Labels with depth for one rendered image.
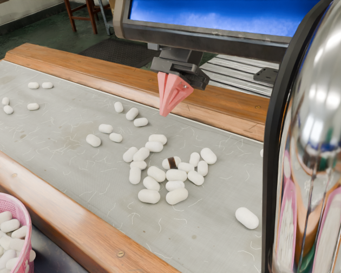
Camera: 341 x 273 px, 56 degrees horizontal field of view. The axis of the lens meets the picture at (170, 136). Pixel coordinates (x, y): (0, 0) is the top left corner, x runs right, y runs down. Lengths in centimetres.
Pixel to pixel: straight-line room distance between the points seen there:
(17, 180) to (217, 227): 38
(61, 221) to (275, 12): 44
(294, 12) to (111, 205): 44
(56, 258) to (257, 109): 47
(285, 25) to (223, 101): 50
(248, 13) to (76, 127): 61
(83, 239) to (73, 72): 63
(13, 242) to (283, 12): 51
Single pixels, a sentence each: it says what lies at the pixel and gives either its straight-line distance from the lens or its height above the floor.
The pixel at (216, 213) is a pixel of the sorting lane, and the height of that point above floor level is 74.
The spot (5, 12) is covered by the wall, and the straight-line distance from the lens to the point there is 498.
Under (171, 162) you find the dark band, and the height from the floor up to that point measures 76.
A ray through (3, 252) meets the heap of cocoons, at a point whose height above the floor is 72.
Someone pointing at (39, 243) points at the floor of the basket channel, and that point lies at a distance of 67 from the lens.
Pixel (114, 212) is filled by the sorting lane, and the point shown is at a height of 74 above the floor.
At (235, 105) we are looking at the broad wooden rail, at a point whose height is 76.
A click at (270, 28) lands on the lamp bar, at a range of 23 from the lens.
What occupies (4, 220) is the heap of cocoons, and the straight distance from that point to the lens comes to 65.
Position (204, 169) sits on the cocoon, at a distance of 56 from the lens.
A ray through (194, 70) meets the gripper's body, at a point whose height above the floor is 89.
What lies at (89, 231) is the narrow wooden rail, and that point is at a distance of 52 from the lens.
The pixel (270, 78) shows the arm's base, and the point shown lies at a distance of 97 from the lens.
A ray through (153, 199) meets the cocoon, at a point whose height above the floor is 76.
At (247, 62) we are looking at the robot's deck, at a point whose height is 67.
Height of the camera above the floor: 115
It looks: 37 degrees down
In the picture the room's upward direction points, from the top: 12 degrees counter-clockwise
